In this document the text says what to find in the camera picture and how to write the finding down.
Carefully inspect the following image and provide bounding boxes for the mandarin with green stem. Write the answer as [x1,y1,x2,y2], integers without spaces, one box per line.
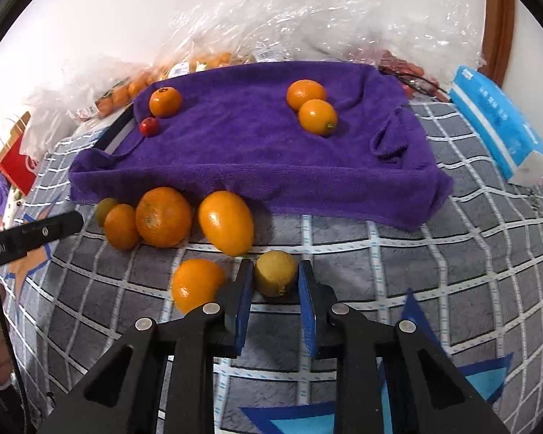
[149,86,182,118]

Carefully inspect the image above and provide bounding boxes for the crumpled clear plastic bag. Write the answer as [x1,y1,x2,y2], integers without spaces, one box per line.
[163,0,487,82]

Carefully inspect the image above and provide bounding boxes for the white plastic bag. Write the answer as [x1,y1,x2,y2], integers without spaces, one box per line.
[20,54,132,159]

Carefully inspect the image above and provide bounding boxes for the clear bag of mandarins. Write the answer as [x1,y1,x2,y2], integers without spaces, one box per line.
[79,50,236,120]

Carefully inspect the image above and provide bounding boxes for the red paper bag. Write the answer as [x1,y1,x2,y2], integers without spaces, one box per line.
[0,138,41,196]

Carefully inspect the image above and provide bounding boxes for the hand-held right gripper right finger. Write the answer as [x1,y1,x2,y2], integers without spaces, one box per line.
[298,260,510,434]

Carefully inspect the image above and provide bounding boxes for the purple towel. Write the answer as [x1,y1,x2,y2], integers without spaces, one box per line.
[68,61,455,231]

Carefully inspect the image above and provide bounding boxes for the brown paper bag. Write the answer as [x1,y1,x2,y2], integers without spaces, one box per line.
[0,111,32,159]

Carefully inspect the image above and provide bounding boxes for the oval orange mandarin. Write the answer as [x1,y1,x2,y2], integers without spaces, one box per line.
[198,190,255,258]

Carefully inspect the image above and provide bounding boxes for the blue tissue pack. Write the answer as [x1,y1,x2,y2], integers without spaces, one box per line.
[448,65,543,186]

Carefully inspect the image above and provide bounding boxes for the small yellow-green fruit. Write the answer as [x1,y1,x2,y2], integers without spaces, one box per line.
[254,250,299,298]
[95,197,118,227]

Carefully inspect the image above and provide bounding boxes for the large rough-skinned orange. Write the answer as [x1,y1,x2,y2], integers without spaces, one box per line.
[135,187,194,248]

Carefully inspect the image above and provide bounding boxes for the small orange mandarin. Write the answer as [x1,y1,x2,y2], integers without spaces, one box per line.
[298,99,338,136]
[103,203,142,251]
[286,80,328,111]
[171,259,227,315]

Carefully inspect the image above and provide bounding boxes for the brown wooden door frame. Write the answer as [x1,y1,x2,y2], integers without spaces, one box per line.
[480,0,517,89]

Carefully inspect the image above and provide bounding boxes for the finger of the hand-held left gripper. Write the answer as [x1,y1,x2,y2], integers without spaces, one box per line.
[9,211,85,259]

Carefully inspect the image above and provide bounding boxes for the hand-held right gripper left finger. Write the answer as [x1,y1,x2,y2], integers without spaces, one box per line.
[36,259,255,434]

